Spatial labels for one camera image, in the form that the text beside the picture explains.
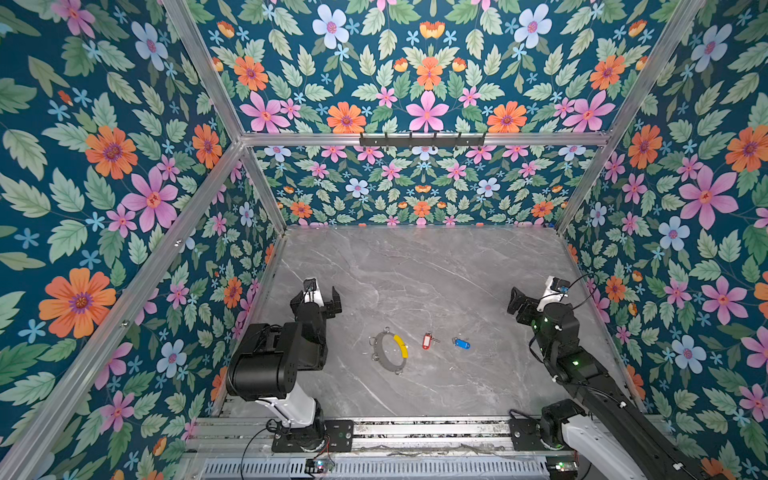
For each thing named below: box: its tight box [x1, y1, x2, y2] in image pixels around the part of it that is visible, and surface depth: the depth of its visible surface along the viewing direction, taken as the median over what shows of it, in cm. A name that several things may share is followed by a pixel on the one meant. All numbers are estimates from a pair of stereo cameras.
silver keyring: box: [369, 326, 407, 376], surface depth 88 cm
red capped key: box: [422, 332, 433, 351], surface depth 92 cm
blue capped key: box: [452, 336, 471, 350], surface depth 92 cm
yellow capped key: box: [393, 334, 409, 359], surface depth 90 cm
